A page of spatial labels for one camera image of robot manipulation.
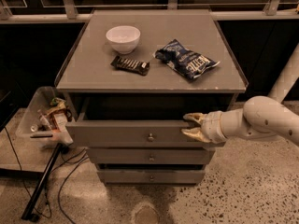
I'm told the black floor cable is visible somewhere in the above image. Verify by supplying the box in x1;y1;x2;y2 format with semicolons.
3;126;90;224

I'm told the grey drawer cabinet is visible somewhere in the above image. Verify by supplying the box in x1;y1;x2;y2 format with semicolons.
55;10;248;172

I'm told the blue chip bag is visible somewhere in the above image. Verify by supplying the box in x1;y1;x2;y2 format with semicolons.
154;39;219;80

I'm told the grey drawer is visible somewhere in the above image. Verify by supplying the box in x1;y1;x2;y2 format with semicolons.
87;147;214;164
98;170;205;185
64;96;226;148

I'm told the brown labelled snack package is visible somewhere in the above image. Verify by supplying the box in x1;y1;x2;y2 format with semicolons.
46;107;69;133

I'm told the black snack bar wrapper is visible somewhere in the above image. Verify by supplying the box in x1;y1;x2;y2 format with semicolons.
111;56;150;76

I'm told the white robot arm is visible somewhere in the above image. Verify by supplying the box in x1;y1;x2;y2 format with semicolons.
181;45;299;146

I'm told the clear plastic bin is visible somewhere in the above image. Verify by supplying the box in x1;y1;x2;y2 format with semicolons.
16;87;73;148

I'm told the metal window railing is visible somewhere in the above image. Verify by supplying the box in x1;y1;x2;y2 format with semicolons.
0;0;299;23

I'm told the grey bottom drawer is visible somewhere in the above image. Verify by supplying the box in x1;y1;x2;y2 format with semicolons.
98;170;205;185

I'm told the grey top drawer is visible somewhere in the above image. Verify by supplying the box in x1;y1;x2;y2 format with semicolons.
64;96;226;148

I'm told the black metal stand leg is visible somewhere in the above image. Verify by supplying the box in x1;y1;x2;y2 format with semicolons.
21;144;63;222

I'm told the grey middle drawer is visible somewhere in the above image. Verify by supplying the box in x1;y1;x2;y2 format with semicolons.
87;147;214;164

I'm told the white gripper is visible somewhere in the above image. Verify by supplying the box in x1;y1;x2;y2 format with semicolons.
181;111;227;144

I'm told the white ceramic bowl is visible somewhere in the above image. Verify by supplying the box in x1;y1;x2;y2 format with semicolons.
106;25;141;54

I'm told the green snack packet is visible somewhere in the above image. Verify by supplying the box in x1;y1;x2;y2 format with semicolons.
50;97;66;107

